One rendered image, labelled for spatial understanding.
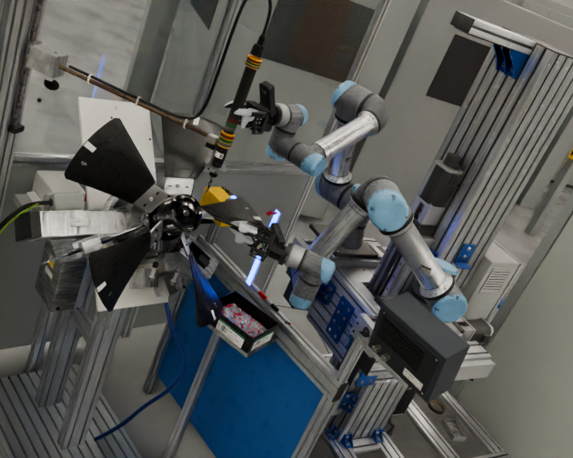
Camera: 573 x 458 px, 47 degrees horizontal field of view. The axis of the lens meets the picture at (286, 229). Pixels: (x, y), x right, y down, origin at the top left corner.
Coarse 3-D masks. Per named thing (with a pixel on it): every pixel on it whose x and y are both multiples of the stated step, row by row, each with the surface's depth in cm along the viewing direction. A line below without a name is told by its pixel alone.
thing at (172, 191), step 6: (168, 180) 207; (174, 180) 207; (180, 180) 207; (186, 180) 206; (192, 180) 206; (168, 186) 206; (174, 186) 206; (180, 186) 206; (192, 186) 205; (168, 192) 205; (174, 192) 205; (180, 192) 205; (186, 192) 205
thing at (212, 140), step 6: (210, 138) 199; (216, 138) 199; (210, 144) 199; (216, 144) 200; (210, 150) 200; (210, 156) 201; (210, 162) 202; (210, 168) 200; (216, 168) 201; (222, 168) 203
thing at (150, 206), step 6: (156, 186) 197; (150, 192) 197; (156, 192) 198; (162, 192) 198; (144, 198) 198; (156, 198) 199; (162, 198) 199; (138, 204) 199; (150, 204) 200; (156, 204) 200; (144, 210) 200; (150, 210) 201
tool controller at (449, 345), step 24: (384, 312) 194; (408, 312) 193; (384, 336) 197; (408, 336) 189; (432, 336) 186; (456, 336) 188; (384, 360) 197; (408, 360) 191; (432, 360) 184; (456, 360) 185; (408, 384) 195; (432, 384) 187
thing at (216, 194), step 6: (210, 186) 260; (204, 192) 259; (210, 192) 256; (216, 192) 258; (222, 192) 260; (204, 198) 259; (210, 198) 256; (216, 198) 254; (222, 198) 254; (204, 204) 259; (216, 222) 254
